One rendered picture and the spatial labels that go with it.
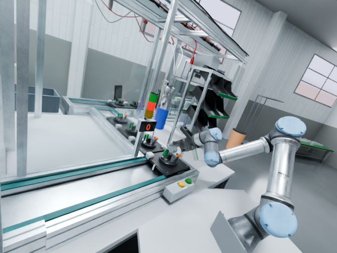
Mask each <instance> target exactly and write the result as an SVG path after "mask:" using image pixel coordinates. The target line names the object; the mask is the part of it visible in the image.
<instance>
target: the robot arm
mask: <svg viewBox="0 0 337 253"><path fill-rule="evenodd" d="M180 130H181V131H182V132H183V133H184V135H185V136H186V138H184V139H180V140H179V141H175V142H173V143H171V144H170V145H169V146H172V147H173V150H174V151H176V150H177V147H180V149H181V152H188V151H192V150H194V149H198V148H200V145H204V159H205V163H206V164H207V165H208V166H209V167H211V168H214V167H216V166H217V165H219V164H222V163H226V162H230V161H233V160H237V159H241V158H244V157H248V156H251V155H255V154H259V153H262V152H266V153H270V152H273V154H272V159H271V165H270V171H269V177H268V183H267V188H266V193H264V194H262V195H261V199H260V204H259V205H258V206H256V207H255V208H253V209H252V210H250V211H248V212H247V213H245V214H244V215H242V216H238V217H233V218H229V219H227V221H228V223H229V224H230V226H231V227H232V229H233V230H234V232H235V233H236V235H237V237H238V238H239V240H240V241H241V243H242V245H244V247H245V249H246V251H247V253H252V252H253V250H254V249H255V247H256V246H257V244H258V243H259V242H260V241H262V240H263V239H265V238H266V237H268V236H269V235H271V236H274V237H277V238H287V237H290V236H292V235H293V234H294V233H295V232H296V230H297V219H296V217H295V215H294V205H293V204H292V202H291V201H290V195H291V186H292V177H293V169H294V160H295V151H296V149H298V148H299V147H300V144H301V136H302V135H303V134H304V133H305V131H306V125H305V124H304V122H302V121H301V120H300V119H298V118H295V117H292V116H285V117H282V118H280V119H279V120H278V121H277V122H276V124H275V126H274V127H273V129H272V130H271V132H270V133H269V134H267V135H266V136H263V137H261V138H260V139H259V140H256V141H252V142H249V143H245V144H242V145H238V146H235V147H231V148H228V149H224V150H221V151H218V141H219V140H221V139H222V133H221V131H220V129H219V128H212V129H209V130H206V131H203V132H200V133H197V134H195V135H193V134H192V133H191V132H190V131H189V129H188V128H187V127H186V126H182V127H180Z"/></svg>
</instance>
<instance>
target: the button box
mask: <svg viewBox="0 0 337 253"><path fill-rule="evenodd" d="M187 178H188V177H187ZM179 181H183V182H184V183H185V186H184V187H181V186H179V184H178V183H179ZM179 181H177V182H174V183H172V184H169V185H167V186H165V188H164V191H163V195H164V197H165V198H166V199H167V200H168V201H169V202H170V203H171V202H173V201H175V200H177V199H178V198H180V197H182V196H184V195H186V194H188V193H190V192H192V190H193V188H194V186H195V183H194V182H193V181H192V183H191V184H189V183H187V182H186V178H184V179H182V180H179Z"/></svg>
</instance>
